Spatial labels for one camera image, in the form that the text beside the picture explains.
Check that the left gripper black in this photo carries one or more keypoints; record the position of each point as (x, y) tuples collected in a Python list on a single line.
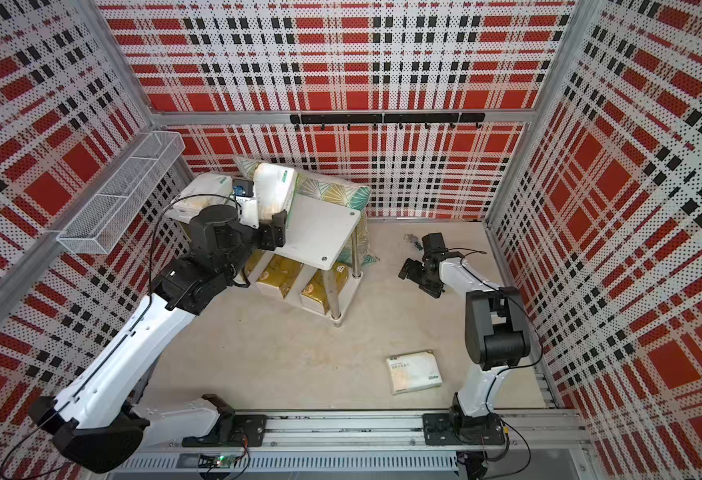
[(273, 234)]

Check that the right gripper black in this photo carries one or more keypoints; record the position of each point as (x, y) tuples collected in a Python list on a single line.
[(434, 289)]

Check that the gold tissue pack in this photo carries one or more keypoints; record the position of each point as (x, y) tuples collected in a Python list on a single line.
[(278, 277), (314, 295), (252, 262)]

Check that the white tissue pack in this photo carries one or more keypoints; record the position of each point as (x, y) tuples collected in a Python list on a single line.
[(274, 189), (413, 372), (205, 190)]

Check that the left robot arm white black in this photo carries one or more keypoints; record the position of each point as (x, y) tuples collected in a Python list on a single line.
[(91, 422)]

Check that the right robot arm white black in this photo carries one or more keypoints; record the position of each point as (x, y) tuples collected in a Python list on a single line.
[(496, 339)]

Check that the white two-tier shelf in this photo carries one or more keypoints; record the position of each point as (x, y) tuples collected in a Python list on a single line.
[(315, 237)]

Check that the small floor debris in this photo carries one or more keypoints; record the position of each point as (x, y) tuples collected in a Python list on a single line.
[(413, 240)]

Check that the geometric patterned pillow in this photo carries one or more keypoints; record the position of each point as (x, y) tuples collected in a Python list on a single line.
[(330, 189)]

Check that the small green circuit board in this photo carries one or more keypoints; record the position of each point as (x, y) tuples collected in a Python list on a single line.
[(211, 462)]

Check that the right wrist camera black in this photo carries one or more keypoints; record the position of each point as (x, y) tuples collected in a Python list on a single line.
[(433, 246)]

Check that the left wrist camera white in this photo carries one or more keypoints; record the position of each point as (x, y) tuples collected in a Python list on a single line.
[(244, 194)]

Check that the black wall hook rail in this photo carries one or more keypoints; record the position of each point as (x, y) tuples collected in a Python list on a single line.
[(323, 120)]

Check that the white wire mesh basket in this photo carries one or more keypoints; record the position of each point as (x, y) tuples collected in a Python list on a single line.
[(99, 225)]

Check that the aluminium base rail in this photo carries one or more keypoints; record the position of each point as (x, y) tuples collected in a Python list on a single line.
[(543, 444)]

